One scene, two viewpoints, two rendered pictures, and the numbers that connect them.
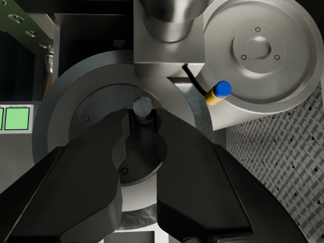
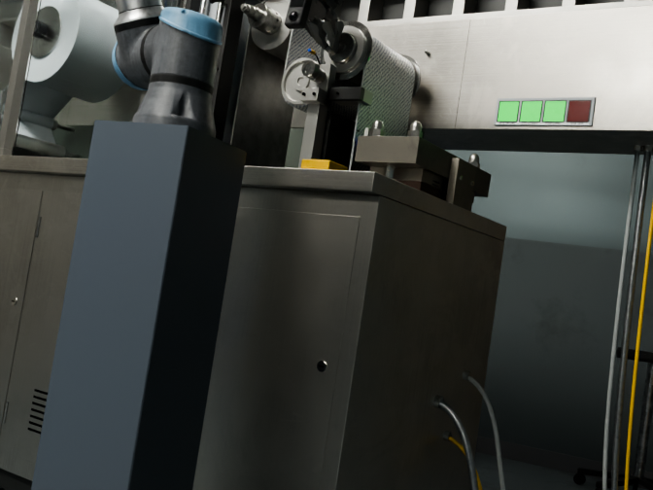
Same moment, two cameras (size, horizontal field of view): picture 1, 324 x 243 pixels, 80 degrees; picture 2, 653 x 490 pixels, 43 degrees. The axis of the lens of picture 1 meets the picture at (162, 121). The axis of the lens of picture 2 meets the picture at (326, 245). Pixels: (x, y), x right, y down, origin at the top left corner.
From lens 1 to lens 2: 1.96 m
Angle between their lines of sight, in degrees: 34
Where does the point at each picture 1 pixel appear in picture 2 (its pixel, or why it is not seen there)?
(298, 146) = (297, 52)
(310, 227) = not seen: hidden behind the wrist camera
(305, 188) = (298, 36)
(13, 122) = (511, 107)
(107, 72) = (344, 68)
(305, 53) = (287, 81)
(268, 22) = (295, 92)
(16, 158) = (514, 75)
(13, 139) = (514, 92)
